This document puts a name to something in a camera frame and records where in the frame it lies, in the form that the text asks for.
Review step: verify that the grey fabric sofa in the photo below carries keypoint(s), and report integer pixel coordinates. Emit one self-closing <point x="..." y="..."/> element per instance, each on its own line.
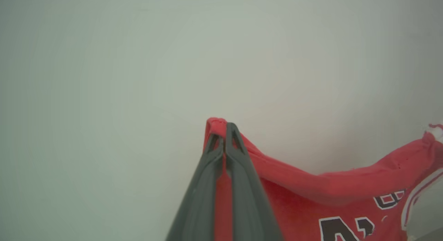
<point x="432" y="237"/>

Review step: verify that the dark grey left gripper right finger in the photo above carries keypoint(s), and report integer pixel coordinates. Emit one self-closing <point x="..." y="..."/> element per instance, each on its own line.
<point x="249" y="206"/>

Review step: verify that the red basketball jersey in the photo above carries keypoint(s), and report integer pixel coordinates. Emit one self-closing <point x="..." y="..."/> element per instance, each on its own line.
<point x="311" y="206"/>

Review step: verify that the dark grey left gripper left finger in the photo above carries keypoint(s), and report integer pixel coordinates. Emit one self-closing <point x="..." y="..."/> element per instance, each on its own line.
<point x="199" y="206"/>

